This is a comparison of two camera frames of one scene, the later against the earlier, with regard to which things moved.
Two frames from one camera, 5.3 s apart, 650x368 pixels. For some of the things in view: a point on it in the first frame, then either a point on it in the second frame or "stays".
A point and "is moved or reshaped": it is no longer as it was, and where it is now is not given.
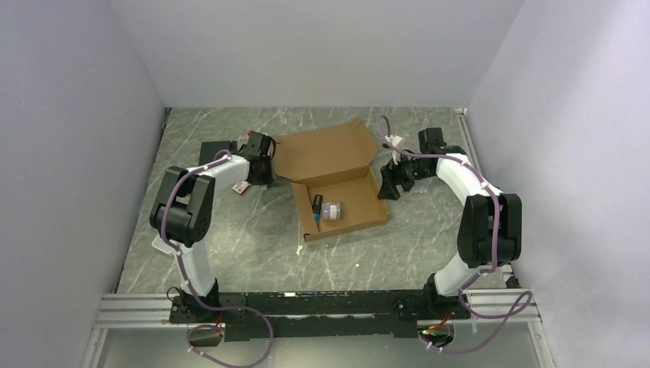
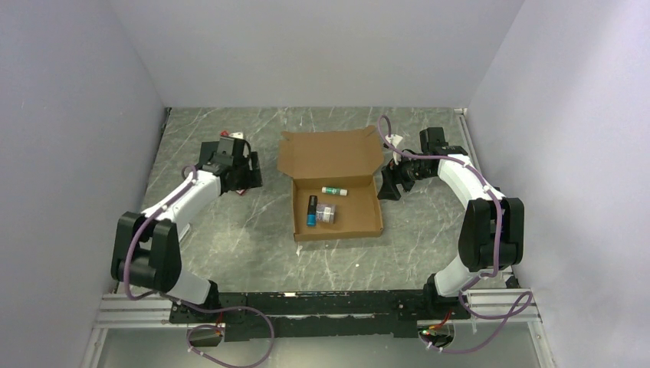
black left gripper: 267,179 to 252,179
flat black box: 208,149 stays
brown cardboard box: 336,162 is moved or reshaped
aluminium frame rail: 136,310 stays
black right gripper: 389,190 stays
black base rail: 344,315 stays
